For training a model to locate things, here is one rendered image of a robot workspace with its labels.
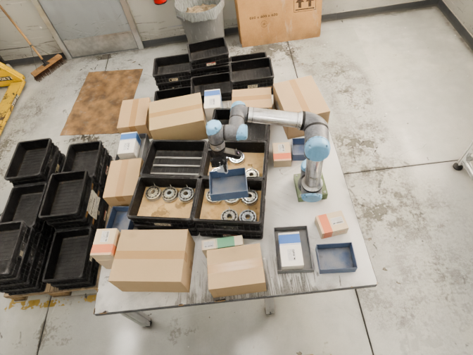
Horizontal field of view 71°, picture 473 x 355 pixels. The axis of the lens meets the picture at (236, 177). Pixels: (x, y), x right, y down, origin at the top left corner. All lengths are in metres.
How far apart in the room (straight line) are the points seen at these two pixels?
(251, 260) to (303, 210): 0.52
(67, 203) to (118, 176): 0.69
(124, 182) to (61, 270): 0.96
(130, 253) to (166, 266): 0.23
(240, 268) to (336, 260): 0.56
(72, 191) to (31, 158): 0.62
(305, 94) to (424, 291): 1.68
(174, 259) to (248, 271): 0.41
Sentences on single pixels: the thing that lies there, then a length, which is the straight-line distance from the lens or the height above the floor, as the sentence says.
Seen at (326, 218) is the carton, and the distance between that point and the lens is 2.06.
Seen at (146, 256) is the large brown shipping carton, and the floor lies 0.90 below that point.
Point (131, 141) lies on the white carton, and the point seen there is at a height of 0.84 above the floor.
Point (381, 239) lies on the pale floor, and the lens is 2.95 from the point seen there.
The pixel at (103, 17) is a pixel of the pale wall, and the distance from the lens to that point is 4.90.
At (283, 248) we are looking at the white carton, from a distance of 1.94.
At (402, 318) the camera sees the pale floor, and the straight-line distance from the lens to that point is 2.79.
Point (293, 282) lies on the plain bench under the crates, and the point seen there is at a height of 0.70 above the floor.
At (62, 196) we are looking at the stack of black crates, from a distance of 2.99.
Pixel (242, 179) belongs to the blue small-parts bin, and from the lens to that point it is 1.85.
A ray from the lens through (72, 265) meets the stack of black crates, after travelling 2.91.
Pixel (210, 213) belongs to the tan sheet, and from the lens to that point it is 2.04.
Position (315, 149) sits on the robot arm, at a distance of 1.58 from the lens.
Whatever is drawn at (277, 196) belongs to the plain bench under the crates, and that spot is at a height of 0.70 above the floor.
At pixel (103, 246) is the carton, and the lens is 2.05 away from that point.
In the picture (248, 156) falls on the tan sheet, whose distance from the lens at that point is 2.24.
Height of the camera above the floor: 2.59
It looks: 55 degrees down
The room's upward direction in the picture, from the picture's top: 11 degrees counter-clockwise
